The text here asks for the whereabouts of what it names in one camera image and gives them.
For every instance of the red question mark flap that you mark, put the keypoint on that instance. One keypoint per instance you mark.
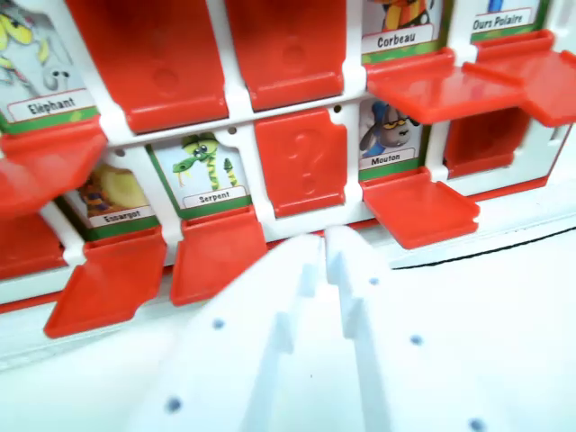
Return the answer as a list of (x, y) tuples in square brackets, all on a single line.
[(306, 157)]

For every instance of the red plastic flap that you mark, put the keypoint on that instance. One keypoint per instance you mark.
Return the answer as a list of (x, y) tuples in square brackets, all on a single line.
[(427, 94), (288, 49), (153, 54), (40, 166), (418, 211), (216, 261), (22, 243), (108, 288), (549, 85)]

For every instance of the serpent picture card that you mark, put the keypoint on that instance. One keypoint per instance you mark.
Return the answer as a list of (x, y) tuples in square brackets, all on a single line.
[(202, 198)]

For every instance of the white base board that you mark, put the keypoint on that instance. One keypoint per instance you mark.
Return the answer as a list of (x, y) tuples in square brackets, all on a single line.
[(517, 225)]

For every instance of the escargot picture card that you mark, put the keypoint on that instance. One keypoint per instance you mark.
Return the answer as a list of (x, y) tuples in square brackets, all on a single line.
[(112, 193)]

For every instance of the mouton picture card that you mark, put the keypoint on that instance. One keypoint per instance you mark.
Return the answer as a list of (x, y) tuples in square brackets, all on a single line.
[(387, 135)]

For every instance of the red and white game board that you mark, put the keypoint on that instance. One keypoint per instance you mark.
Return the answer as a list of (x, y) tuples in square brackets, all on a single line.
[(243, 112)]

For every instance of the corbeau picture card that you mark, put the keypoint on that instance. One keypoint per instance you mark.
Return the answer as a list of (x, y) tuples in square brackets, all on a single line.
[(396, 40)]

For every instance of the elephant picture card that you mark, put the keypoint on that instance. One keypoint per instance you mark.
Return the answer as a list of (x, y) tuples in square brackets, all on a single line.
[(36, 67)]

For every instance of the ours polaire picture card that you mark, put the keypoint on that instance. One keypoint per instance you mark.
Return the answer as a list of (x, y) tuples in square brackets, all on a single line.
[(497, 22)]

